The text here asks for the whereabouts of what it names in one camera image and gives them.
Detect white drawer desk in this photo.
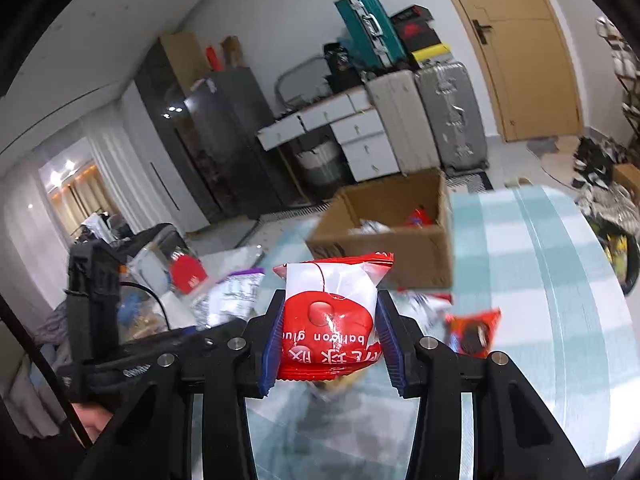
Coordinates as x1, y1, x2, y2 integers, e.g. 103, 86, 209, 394
257, 87, 400, 182

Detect left hand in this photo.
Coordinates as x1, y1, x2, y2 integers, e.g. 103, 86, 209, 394
72, 403, 113, 442

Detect black refrigerator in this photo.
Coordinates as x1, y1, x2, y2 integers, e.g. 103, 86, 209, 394
134, 32, 302, 223

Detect white purple snack bag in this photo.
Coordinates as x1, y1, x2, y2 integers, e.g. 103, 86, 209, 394
192, 268, 265, 330

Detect red white balloon gum packet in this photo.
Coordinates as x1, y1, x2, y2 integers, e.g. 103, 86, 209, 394
274, 252, 395, 382

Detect SF cardboard box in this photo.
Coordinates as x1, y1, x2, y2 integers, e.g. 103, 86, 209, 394
306, 168, 454, 289

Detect red gift bag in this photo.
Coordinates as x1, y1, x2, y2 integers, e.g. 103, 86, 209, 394
169, 252, 208, 295

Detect silver hard suitcase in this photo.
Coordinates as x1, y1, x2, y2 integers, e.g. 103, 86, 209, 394
416, 62, 489, 176

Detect teal hard suitcase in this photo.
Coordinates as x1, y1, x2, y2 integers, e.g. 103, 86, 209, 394
334, 0, 406, 70

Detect wooden door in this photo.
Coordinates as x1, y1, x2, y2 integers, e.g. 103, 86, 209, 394
452, 0, 584, 142

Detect striped laundry basket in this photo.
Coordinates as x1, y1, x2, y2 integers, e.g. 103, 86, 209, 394
295, 140, 343, 186

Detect beige hard suitcase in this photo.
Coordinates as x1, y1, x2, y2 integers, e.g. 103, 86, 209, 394
367, 70, 440, 174

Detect stacked shoe boxes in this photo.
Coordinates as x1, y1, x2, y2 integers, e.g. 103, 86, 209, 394
390, 4, 454, 70

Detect small red dark snack packet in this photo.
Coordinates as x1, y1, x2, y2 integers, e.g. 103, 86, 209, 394
445, 309, 501, 359

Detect checked teal tablecloth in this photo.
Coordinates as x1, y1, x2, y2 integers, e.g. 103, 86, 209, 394
247, 186, 639, 479

